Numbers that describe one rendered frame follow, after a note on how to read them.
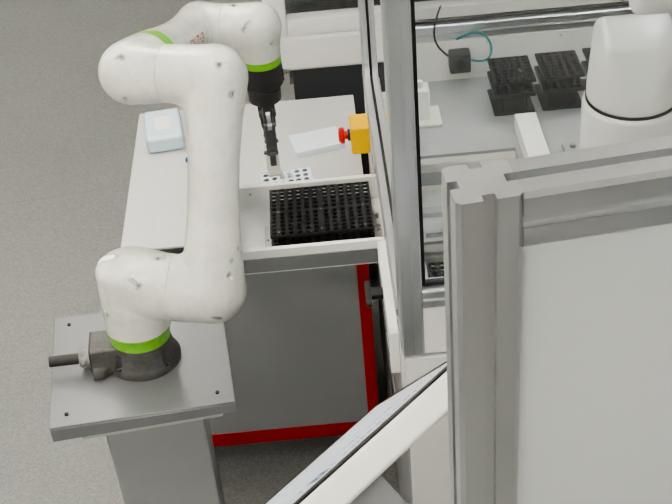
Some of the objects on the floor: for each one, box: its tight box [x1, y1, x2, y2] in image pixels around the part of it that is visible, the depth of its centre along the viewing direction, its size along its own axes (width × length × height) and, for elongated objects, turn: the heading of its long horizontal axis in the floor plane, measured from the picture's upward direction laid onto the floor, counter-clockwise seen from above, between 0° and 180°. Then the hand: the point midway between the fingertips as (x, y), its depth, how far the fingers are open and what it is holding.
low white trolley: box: [121, 95, 379, 447], centre depth 337 cm, size 58×62×76 cm
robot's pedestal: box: [82, 414, 225, 504], centre depth 279 cm, size 30×30×76 cm
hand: (272, 160), depth 294 cm, fingers closed
